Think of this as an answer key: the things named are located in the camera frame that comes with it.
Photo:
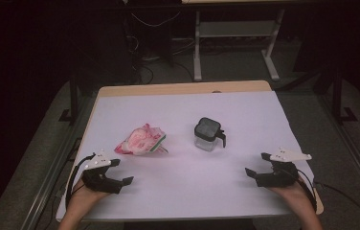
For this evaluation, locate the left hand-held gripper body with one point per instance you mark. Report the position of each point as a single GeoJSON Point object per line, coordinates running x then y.
{"type": "Point", "coordinates": [100, 182]}

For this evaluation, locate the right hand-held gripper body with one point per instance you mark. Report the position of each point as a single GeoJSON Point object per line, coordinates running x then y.
{"type": "Point", "coordinates": [280, 177]}

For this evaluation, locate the red and white plastic bag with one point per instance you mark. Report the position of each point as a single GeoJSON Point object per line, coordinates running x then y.
{"type": "Point", "coordinates": [139, 142]}

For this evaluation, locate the clear jar with black lid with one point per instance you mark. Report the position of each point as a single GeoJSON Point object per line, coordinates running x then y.
{"type": "Point", "coordinates": [206, 132]}

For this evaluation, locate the person's left hand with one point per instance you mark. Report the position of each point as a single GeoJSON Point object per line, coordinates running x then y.
{"type": "Point", "coordinates": [85, 198]}

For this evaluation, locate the person's right hand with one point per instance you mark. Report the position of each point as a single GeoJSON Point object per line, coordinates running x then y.
{"type": "Point", "coordinates": [296, 196]}

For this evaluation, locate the white table sheet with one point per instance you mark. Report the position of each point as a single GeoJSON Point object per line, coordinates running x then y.
{"type": "Point", "coordinates": [181, 191]}

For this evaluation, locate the black metal stand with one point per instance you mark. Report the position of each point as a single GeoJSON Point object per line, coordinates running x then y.
{"type": "Point", "coordinates": [337, 96]}
{"type": "Point", "coordinates": [73, 102]}

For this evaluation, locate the aluminium rail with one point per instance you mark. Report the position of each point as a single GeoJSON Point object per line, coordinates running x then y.
{"type": "Point", "coordinates": [356, 159]}
{"type": "Point", "coordinates": [50, 182]}

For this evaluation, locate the white metal desk frame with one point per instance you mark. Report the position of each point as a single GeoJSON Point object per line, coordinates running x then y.
{"type": "Point", "coordinates": [232, 29]}

